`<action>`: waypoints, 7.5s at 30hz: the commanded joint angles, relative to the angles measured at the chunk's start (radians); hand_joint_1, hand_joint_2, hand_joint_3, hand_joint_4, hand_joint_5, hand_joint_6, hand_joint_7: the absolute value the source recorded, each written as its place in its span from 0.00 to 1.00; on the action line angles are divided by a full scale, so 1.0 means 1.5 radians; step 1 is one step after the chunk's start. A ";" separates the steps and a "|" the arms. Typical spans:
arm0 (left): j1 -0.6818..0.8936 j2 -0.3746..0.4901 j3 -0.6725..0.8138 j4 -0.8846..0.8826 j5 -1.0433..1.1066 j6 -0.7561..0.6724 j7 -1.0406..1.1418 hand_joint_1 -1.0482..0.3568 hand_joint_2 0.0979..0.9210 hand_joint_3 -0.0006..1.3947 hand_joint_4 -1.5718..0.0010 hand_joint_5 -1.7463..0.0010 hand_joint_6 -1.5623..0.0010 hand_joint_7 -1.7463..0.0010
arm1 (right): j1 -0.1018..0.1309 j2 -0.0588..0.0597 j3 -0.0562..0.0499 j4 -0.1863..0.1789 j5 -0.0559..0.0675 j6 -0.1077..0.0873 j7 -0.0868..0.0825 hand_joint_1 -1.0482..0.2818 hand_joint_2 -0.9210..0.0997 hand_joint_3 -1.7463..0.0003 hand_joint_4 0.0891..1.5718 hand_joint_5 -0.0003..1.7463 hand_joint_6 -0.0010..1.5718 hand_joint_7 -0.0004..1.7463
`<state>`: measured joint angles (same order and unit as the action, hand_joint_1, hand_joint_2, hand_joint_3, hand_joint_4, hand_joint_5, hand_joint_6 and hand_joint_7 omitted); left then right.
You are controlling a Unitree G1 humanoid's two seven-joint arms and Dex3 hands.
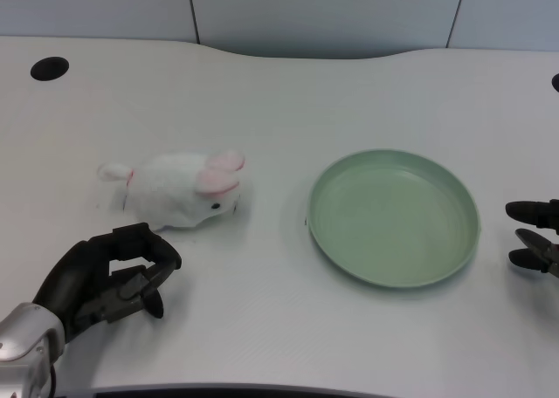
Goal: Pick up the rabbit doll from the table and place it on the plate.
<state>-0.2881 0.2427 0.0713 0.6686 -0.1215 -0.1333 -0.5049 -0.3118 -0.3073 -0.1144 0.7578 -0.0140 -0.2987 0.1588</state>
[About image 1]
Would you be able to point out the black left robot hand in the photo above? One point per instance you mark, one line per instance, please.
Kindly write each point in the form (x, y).
(83, 267)

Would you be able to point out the green round plate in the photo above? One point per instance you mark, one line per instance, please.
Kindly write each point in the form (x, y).
(393, 219)

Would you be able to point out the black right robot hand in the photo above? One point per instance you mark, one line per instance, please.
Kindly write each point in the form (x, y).
(537, 241)

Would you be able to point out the white rabbit plush doll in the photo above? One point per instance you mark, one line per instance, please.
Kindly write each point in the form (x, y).
(179, 193)

